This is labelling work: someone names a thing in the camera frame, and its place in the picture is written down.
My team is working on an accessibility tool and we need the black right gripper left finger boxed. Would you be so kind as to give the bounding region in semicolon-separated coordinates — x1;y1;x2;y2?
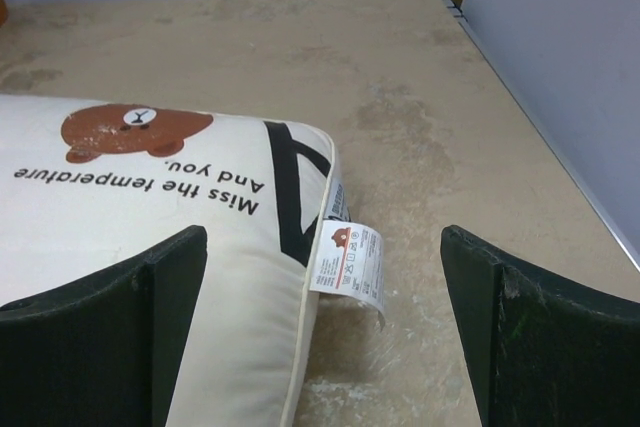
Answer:
1;226;207;426

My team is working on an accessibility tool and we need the white pillow insert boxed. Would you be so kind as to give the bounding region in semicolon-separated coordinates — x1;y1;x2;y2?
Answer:
1;95;384;426

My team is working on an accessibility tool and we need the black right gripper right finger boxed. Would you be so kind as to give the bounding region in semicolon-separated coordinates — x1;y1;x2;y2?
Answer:
440;225;639;426

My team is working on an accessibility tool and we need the wooden shelf rack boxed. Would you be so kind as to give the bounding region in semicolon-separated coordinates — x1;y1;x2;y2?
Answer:
0;0;9;26

